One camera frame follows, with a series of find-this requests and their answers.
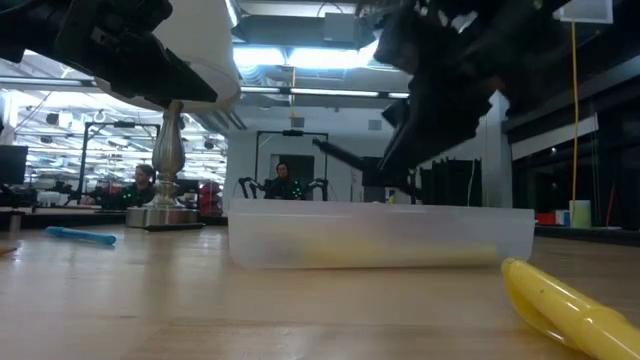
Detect black pen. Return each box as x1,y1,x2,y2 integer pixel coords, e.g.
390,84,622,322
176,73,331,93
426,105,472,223
311,136,396,174

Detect person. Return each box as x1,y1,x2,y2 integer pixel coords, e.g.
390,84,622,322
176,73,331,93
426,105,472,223
264,160,304,201
121,163,157,207

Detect blue pen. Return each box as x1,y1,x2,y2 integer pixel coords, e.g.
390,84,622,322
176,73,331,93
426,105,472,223
43,225,117,247

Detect red stick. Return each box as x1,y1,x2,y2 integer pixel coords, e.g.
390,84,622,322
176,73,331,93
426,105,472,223
605,182,617,227

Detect yellow pen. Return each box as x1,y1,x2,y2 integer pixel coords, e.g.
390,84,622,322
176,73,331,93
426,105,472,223
294,238,501,267
501,257,640,360

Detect light green container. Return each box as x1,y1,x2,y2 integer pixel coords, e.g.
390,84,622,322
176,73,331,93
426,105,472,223
568,199,593,229

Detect long ceiling light fixture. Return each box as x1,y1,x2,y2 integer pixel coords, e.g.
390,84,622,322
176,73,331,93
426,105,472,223
239,85,411,100

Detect black background rig frame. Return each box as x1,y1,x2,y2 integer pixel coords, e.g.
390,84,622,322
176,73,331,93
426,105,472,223
253,128,330,201
78,119,162,206

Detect white background object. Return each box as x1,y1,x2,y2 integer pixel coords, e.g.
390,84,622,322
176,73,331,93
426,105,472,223
36,190,62,208

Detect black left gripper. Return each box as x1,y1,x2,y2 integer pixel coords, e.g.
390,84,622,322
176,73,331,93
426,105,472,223
52,0,220,110

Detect clear supply box pink lid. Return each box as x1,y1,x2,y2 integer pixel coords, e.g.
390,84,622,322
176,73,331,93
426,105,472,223
227,198,536,271

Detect black standing panels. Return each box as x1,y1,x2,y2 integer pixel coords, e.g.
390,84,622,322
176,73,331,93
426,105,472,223
418,157,484,207

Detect grey ceiling box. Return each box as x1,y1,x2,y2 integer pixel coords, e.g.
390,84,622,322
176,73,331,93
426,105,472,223
322,11,358,44

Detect white shade silver table lamp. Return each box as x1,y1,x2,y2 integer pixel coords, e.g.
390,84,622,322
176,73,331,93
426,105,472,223
94,0,242,231

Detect black monitor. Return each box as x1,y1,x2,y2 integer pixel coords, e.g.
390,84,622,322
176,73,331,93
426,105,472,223
0,144,29,186
361,156,416,190

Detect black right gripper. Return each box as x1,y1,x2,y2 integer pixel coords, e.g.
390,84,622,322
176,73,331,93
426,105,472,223
373,0,507,175

